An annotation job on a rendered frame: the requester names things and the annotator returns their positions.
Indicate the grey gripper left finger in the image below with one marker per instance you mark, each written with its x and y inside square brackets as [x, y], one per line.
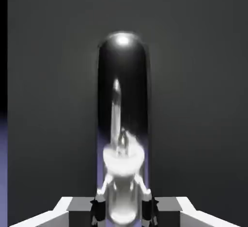
[77, 209]

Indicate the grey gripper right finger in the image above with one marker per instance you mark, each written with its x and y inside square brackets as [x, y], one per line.
[170, 209]

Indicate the dark grey cabinet door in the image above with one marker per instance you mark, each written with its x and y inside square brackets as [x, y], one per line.
[193, 75]

